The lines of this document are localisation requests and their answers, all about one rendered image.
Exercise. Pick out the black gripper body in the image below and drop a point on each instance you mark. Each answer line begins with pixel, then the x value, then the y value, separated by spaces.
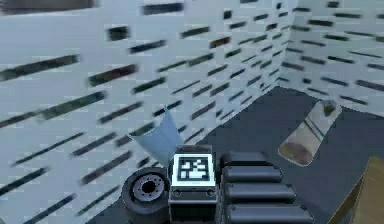
pixel 146 195

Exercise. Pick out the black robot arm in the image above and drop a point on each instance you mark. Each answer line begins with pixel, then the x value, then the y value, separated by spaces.
pixel 253 193

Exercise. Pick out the pale blue bin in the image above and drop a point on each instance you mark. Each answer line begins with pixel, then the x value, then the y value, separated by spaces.
pixel 159 140

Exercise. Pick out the pale tall cylinder bin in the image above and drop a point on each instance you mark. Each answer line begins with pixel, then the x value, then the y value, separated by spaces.
pixel 310 133

